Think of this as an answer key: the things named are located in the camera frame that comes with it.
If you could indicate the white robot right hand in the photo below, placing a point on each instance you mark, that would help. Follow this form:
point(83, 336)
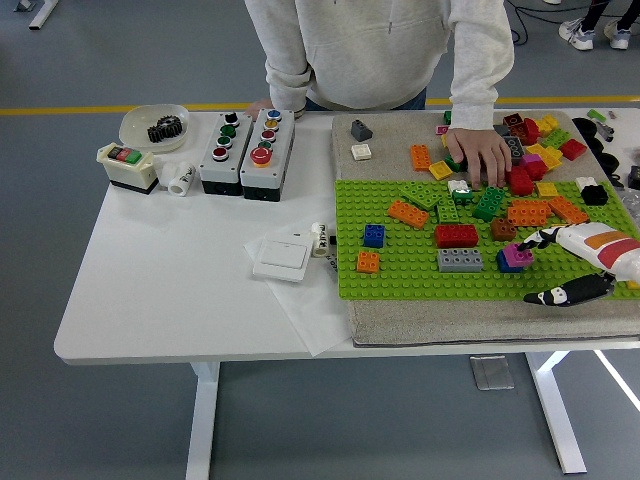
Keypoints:
point(610, 245)

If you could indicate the person's right hand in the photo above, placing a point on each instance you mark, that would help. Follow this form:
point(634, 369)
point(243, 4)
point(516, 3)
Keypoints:
point(260, 106)

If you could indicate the person's left hand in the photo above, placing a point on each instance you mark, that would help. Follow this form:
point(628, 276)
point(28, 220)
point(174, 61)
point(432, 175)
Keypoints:
point(480, 150)

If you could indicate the red two-by-four brick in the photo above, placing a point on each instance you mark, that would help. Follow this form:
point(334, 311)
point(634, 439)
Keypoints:
point(456, 236)

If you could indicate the magenta two-by-two brick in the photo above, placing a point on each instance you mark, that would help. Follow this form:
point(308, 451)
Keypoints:
point(517, 255)
point(531, 160)

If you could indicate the green studded baseplate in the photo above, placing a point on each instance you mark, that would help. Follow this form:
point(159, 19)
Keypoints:
point(415, 285)

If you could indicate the person's right forearm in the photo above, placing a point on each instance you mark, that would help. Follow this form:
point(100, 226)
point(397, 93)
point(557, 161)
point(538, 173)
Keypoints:
point(287, 85)

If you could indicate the person's left forearm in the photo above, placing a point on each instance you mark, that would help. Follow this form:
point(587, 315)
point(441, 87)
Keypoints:
point(475, 90)

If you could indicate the dark green two-by-four brick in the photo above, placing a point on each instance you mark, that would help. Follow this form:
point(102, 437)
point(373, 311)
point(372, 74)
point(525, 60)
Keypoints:
point(454, 164)
point(489, 205)

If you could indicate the grey two-by-four brick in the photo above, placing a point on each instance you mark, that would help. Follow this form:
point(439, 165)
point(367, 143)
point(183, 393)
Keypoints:
point(516, 147)
point(460, 260)

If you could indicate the white two-by-two brick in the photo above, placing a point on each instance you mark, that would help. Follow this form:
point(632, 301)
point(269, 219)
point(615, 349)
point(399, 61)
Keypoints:
point(457, 185)
point(585, 182)

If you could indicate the yellow flat square brick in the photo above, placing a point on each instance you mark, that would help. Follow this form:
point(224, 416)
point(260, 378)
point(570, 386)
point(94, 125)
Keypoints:
point(440, 170)

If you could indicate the dark red brick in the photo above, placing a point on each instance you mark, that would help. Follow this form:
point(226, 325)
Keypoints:
point(513, 120)

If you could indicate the yellow two-by-two brick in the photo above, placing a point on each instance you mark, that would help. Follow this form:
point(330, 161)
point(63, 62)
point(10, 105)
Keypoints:
point(634, 285)
point(547, 189)
point(547, 124)

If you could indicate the red tall brick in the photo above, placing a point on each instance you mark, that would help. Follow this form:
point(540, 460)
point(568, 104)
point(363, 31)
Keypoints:
point(527, 132)

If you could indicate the large red brick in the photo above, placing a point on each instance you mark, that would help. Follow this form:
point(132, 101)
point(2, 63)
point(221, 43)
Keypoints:
point(520, 181)

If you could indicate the black two-by-two brick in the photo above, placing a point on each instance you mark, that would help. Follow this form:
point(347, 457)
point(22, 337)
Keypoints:
point(595, 195)

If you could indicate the orange two-by-four brick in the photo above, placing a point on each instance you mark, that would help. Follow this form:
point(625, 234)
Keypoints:
point(529, 214)
point(421, 157)
point(408, 214)
point(567, 210)

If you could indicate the yellow two-by-four brick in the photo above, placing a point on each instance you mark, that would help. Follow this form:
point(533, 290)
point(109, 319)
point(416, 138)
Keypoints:
point(547, 156)

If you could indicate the light green two-by-three brick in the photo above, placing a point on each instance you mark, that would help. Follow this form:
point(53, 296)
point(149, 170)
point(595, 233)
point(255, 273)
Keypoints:
point(448, 210)

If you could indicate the light green two-by-four brick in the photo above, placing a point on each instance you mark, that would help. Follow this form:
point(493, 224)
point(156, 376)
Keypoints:
point(557, 137)
point(424, 195)

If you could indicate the brown two-by-two brick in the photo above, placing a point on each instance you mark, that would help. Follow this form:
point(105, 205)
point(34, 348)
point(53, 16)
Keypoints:
point(502, 230)

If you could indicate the red two-by-two brick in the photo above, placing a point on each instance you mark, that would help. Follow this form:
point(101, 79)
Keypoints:
point(573, 149)

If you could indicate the dark grey slope brick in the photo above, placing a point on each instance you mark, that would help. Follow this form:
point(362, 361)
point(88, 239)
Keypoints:
point(360, 130)

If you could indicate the blue two-by-two brick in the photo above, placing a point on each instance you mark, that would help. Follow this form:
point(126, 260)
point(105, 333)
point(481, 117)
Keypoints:
point(374, 235)
point(502, 265)

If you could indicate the white flat square brick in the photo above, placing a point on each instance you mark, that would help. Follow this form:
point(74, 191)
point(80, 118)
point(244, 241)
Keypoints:
point(361, 151)

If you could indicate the orange two-by-two brick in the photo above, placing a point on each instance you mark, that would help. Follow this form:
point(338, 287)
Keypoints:
point(368, 261)

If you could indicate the pink flat plate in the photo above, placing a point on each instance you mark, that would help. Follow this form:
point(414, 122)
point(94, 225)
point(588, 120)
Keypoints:
point(442, 129)

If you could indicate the grey emergency-stop control box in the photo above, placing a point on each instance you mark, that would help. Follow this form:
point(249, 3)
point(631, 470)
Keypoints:
point(277, 150)

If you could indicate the small black box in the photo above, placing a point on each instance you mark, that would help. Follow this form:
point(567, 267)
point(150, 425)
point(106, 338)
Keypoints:
point(635, 176)

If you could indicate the grey four-button control box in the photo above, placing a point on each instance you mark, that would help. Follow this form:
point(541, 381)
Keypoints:
point(220, 172)

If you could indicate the black gear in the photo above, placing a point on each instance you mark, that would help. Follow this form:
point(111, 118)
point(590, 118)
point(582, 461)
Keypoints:
point(165, 130)

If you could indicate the white pipe tee fitting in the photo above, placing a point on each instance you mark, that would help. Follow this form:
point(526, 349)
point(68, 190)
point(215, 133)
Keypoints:
point(180, 181)

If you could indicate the small grey metal tool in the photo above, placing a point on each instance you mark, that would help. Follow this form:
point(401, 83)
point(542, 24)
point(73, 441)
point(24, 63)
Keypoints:
point(605, 130)

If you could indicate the small green plastic piece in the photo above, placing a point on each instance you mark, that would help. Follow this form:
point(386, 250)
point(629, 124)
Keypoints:
point(596, 115)

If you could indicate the white oval dish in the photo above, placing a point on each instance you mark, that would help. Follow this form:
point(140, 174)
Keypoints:
point(135, 125)

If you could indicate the person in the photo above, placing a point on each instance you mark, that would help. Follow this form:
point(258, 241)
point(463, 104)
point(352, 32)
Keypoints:
point(375, 50)
point(575, 35)

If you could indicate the small white labelled pipe fitting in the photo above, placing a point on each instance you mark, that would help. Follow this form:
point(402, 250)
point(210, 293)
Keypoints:
point(320, 240)

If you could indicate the white label with black print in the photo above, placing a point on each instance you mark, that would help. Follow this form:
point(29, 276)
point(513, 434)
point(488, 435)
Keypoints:
point(332, 262)

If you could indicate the metal floor plate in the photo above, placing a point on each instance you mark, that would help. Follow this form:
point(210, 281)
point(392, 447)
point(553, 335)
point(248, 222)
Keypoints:
point(492, 372)

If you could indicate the white table leg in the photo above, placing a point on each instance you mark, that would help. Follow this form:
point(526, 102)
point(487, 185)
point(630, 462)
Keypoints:
point(555, 410)
point(202, 425)

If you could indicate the grey-brown mat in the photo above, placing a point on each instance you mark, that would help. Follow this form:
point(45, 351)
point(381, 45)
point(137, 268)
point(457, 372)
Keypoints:
point(450, 322)

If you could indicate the white paper sheet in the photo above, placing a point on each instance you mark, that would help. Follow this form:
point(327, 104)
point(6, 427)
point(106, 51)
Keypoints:
point(310, 310)

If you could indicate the white furniture foot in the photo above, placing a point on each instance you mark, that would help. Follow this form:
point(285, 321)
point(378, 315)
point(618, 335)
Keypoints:
point(40, 17)

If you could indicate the cream red-green switch box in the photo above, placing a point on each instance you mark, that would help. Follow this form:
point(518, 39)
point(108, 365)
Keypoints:
point(125, 172)

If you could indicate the white wall switch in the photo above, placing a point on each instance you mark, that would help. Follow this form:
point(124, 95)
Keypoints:
point(282, 257)

